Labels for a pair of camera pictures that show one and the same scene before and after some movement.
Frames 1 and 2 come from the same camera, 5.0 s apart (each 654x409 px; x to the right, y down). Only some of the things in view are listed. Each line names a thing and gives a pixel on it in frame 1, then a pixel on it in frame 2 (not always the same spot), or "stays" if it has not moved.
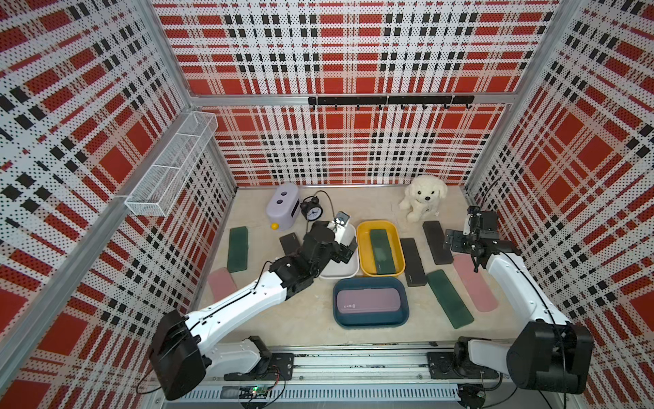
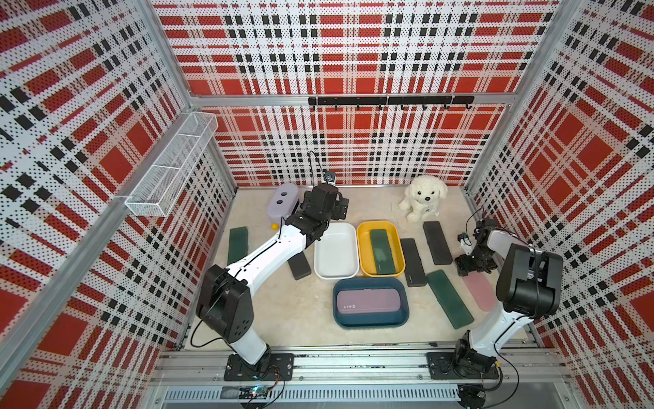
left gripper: x=344 y=252 -> x=340 y=209
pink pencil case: x=477 y=284 stays
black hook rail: x=388 y=100 stays
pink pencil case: x=364 y=300 stays
